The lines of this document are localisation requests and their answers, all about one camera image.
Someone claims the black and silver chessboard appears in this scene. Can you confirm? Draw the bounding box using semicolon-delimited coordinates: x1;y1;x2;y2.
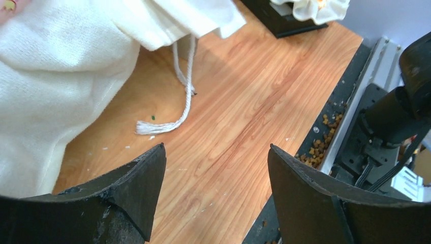
241;0;328;39

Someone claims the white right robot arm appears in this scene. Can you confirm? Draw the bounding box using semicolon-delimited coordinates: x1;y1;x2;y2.
337;34;430;194

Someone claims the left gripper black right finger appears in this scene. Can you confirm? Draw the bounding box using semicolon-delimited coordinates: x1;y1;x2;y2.
267;145;430;243

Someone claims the orange duck print pillow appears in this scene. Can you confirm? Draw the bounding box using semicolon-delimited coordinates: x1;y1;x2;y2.
269;0;350;25

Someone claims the pink unicorn drawstring bag blanket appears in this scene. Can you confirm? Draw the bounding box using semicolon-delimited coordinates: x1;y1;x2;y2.
1;1;245;198

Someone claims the wooden striped pet bed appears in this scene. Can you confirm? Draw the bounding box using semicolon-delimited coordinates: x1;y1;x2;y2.
175;35;199;60

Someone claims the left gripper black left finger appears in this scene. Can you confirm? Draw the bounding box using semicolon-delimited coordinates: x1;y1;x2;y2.
1;143;167;243

